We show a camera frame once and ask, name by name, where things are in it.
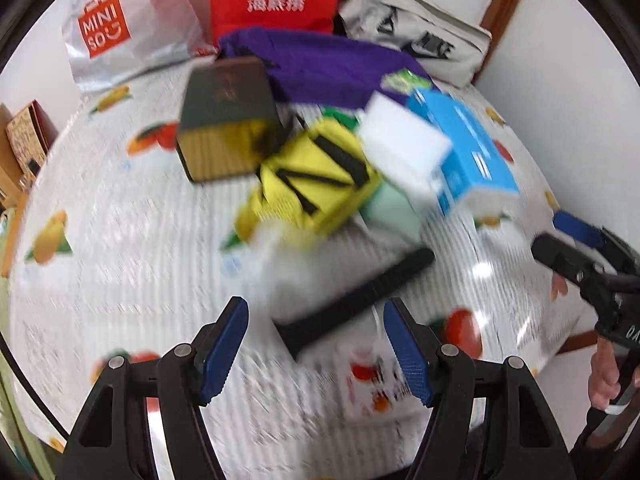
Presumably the white tissue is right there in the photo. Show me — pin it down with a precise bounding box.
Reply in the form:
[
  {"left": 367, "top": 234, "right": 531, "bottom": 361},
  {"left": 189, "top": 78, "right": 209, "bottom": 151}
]
[{"left": 382, "top": 71, "right": 427, "bottom": 95}]

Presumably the translucent plastic bag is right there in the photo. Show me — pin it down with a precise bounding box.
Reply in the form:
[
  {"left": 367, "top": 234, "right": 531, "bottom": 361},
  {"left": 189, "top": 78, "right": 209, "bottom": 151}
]
[{"left": 250, "top": 225, "right": 323, "bottom": 321}]

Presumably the red paper bag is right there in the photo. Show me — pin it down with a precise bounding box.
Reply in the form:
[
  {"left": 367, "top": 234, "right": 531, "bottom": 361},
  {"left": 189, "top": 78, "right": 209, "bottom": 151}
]
[{"left": 209, "top": 0, "right": 347, "bottom": 50}]

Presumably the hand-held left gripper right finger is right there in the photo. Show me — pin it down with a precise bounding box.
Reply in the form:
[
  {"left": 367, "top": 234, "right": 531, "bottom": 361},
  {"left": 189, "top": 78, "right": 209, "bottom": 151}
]
[{"left": 382, "top": 297, "right": 581, "bottom": 480}]

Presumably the purple cloth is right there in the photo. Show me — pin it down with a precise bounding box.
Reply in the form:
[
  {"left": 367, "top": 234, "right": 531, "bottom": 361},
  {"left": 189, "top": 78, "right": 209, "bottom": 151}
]
[{"left": 217, "top": 30, "right": 441, "bottom": 112}]

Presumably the green white packet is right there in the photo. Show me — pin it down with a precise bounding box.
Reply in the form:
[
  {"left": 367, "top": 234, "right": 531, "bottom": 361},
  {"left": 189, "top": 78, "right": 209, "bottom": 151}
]
[{"left": 360, "top": 182, "right": 427, "bottom": 242}]

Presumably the light green cloth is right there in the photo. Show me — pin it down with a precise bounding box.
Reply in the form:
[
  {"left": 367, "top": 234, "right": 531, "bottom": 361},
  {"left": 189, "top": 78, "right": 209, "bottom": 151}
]
[{"left": 0, "top": 355, "right": 53, "bottom": 466}]

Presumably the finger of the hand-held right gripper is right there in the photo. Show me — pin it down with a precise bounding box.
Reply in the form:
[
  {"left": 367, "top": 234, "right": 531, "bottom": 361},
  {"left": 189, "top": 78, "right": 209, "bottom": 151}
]
[
  {"left": 531, "top": 233, "right": 597, "bottom": 290},
  {"left": 553, "top": 210, "right": 626, "bottom": 267}
]

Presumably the dark green box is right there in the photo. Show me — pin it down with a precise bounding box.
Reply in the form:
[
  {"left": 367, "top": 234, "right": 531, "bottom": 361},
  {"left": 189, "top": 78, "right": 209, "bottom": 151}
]
[{"left": 175, "top": 56, "right": 286, "bottom": 183}]

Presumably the yellow mesh pouch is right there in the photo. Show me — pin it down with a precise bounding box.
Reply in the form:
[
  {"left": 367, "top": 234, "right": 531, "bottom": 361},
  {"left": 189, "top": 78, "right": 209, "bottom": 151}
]
[{"left": 235, "top": 122, "right": 383, "bottom": 241}]

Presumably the blue tissue box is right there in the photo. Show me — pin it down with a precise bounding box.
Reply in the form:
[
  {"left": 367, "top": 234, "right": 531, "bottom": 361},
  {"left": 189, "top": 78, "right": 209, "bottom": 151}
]
[{"left": 406, "top": 87, "right": 521, "bottom": 217}]

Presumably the white sponge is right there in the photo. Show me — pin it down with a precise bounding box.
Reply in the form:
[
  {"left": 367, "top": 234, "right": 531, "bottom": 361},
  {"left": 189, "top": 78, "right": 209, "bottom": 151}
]
[{"left": 359, "top": 91, "right": 453, "bottom": 197}]

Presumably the person's right hand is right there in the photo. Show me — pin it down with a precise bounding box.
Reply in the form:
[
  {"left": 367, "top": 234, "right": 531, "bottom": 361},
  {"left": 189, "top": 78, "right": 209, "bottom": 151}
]
[{"left": 588, "top": 337, "right": 624, "bottom": 412}]

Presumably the small white printed sachet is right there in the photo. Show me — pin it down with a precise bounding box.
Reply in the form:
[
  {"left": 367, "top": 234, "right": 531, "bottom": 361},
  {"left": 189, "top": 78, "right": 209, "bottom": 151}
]
[{"left": 341, "top": 345, "right": 418, "bottom": 421}]

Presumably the black strip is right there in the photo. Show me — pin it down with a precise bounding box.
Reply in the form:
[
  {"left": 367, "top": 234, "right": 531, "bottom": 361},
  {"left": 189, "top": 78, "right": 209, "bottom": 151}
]
[{"left": 272, "top": 247, "right": 436, "bottom": 363}]

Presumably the white plastic shopping bag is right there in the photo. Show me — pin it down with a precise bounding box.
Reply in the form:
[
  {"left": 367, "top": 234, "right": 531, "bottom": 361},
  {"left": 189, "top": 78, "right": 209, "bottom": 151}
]
[{"left": 61, "top": 0, "right": 217, "bottom": 93}]

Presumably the fruit print tablecloth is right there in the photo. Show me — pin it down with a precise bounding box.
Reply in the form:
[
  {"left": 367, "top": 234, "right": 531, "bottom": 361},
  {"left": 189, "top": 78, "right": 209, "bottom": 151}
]
[{"left": 10, "top": 67, "right": 587, "bottom": 480}]

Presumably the grey waist bag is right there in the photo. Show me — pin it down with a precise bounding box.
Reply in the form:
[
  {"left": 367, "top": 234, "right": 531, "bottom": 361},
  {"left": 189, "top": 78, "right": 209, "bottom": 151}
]
[{"left": 334, "top": 0, "right": 493, "bottom": 87}]

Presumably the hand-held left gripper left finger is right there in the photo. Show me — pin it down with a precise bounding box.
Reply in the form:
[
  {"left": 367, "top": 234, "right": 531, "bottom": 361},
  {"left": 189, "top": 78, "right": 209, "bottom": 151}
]
[{"left": 55, "top": 296, "right": 250, "bottom": 480}]

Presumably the patterned red box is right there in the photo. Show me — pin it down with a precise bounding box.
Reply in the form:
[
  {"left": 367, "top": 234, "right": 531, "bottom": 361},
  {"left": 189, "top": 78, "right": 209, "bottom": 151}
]
[{"left": 6, "top": 101, "right": 60, "bottom": 173}]

